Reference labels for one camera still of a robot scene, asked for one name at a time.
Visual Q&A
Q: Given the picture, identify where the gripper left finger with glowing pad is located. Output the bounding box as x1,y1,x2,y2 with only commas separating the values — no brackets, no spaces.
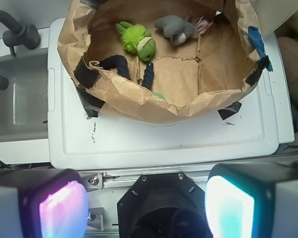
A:
0,169,89,238

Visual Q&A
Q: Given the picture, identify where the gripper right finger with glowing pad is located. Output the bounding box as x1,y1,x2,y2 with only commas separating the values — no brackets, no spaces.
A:
205,162,298,238

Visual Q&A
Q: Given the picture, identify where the green ball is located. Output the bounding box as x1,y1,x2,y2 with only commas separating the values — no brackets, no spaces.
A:
151,92,165,100

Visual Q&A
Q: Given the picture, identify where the white plastic bin lid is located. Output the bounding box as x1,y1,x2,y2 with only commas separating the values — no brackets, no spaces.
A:
48,18,295,171

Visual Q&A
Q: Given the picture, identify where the grey sink basin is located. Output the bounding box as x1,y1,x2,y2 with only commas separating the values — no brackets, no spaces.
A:
0,49,48,142

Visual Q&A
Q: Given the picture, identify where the black tape piece right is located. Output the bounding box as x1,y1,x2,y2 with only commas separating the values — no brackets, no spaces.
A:
218,101,242,120

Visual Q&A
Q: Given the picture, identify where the black tape piece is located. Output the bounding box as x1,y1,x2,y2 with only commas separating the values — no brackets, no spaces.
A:
218,101,242,120
76,88,105,118

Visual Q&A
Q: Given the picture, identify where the black tape piece left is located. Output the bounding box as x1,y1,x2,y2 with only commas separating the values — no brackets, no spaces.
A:
76,88,105,118

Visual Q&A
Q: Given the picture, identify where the blue tape strip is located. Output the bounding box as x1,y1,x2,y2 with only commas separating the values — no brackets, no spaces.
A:
248,26,273,72

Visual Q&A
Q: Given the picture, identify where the dark grey faucet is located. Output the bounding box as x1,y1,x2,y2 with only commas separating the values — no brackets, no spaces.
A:
0,9,42,91

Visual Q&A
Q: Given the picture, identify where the brown paper bag liner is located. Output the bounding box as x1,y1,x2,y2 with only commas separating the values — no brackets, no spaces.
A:
58,0,268,123

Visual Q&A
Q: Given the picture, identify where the green plush frog toy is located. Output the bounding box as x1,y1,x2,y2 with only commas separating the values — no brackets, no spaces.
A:
115,21,156,62

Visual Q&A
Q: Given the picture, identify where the grey plush elephant toy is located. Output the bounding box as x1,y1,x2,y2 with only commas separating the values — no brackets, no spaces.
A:
154,15,213,46

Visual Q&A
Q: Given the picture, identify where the aluminium frame rail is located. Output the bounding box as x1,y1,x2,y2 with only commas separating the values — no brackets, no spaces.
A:
79,169,210,192

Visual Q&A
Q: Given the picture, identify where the black octagonal mount plate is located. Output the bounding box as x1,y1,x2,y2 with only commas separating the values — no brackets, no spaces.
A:
117,173,213,238

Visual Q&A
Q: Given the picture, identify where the dark blue rope toy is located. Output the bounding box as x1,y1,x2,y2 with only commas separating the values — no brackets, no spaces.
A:
99,55,154,90

